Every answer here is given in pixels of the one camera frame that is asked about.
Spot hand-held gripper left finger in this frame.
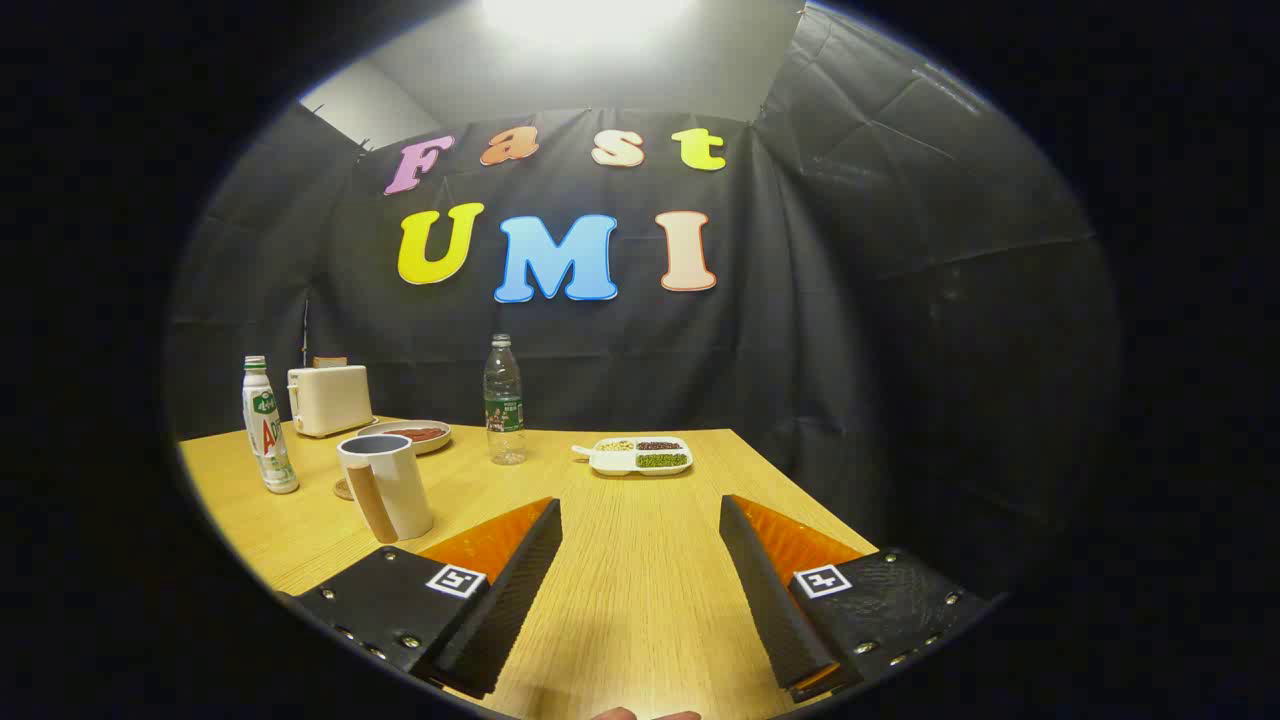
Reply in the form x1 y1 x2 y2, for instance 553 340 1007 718
275 497 563 701

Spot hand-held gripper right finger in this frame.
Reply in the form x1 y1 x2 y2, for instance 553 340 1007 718
719 494 1001 703

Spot white cup with wooden handle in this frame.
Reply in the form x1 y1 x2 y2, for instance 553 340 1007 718
336 433 435 544

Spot white juice bottle green label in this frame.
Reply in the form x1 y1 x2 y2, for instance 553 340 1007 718
242 355 300 495

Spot clear plastic water bottle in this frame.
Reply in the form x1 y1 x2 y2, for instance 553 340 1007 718
484 334 527 466

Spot wooden table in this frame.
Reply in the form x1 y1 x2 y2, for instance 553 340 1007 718
178 418 881 720

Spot round beige plate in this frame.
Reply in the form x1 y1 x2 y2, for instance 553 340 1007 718
358 420 452 457

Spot white divided tray with beans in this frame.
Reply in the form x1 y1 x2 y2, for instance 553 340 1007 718
572 437 694 477

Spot black backdrop cloth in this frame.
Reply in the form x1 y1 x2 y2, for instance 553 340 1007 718
165 5 1121 601

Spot cream toaster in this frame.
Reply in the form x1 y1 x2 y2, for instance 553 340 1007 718
287 365 378 439

